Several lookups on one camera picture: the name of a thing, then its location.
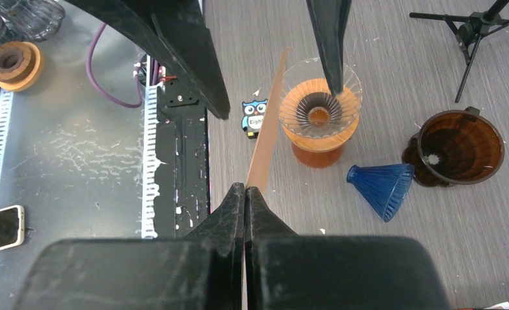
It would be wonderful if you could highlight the blue plastic dripper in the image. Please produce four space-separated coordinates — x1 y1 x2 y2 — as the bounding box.
346 163 415 222

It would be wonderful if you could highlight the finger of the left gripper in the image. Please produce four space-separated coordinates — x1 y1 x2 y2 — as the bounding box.
69 0 231 120
306 0 352 95

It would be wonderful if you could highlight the silver microphone on tripod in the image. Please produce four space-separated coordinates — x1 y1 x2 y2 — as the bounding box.
409 0 509 103

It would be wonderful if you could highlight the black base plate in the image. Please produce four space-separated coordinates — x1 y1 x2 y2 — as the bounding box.
153 67 211 238

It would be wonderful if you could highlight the spare wooden ring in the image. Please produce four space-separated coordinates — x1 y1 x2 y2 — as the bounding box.
0 41 45 93

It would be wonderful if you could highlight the white smartphone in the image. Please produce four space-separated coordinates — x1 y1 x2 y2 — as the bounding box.
0 205 25 251

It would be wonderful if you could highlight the spare clear glass dripper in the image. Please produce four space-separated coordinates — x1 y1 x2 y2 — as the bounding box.
0 1 66 44

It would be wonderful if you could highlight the brown paper coffee filter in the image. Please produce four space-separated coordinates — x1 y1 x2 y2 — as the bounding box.
245 47 292 194

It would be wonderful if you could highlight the blue owl sticker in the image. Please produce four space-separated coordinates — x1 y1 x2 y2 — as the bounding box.
242 99 268 139

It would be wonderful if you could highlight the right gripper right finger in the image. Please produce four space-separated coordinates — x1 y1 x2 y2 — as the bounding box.
245 187 450 309

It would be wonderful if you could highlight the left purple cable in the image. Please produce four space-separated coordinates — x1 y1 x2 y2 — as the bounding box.
85 23 145 109

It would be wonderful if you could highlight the amber glass carafe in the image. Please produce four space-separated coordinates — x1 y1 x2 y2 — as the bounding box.
291 143 344 169

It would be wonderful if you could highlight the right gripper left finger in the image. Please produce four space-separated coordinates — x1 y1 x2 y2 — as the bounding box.
14 183 246 309

